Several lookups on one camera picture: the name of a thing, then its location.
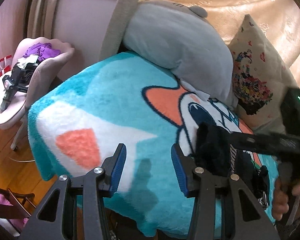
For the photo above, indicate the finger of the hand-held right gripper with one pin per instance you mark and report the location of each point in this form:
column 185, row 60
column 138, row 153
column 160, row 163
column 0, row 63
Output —
column 252, row 141

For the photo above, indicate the turquoise printed plush blanket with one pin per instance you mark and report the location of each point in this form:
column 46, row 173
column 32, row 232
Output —
column 95, row 110

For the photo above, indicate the pink upholstered chair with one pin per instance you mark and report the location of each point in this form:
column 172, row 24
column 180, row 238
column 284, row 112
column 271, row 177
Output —
column 33, row 80

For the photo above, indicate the black pants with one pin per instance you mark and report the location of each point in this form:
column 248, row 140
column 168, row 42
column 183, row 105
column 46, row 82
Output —
column 216, row 155

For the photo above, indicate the person's right hand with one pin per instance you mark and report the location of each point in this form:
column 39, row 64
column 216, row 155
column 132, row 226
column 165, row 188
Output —
column 281, row 200

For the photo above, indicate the beige floral print cushion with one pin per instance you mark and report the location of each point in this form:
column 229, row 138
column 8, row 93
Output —
column 258, row 80

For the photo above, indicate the grey plush toy pillow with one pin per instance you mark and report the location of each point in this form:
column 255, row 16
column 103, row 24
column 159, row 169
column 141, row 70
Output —
column 175, row 40

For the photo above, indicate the white cloth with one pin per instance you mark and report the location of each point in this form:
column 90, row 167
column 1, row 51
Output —
column 27, row 60

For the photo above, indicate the dark wooden chair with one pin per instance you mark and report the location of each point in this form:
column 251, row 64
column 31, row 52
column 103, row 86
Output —
column 11, row 205

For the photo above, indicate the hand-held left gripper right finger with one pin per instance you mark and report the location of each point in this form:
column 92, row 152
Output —
column 178, row 168

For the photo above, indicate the black hand-held device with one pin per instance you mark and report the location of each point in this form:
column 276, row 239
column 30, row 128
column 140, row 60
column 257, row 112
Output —
column 12, row 85

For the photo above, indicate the grey bed headboard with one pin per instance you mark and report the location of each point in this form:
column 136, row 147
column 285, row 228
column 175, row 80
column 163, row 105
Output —
column 120, row 17

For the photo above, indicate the purple cloth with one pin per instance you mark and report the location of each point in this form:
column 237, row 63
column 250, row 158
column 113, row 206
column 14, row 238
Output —
column 40, row 51

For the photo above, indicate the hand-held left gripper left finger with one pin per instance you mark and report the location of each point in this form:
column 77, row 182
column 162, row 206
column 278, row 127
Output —
column 116, row 168

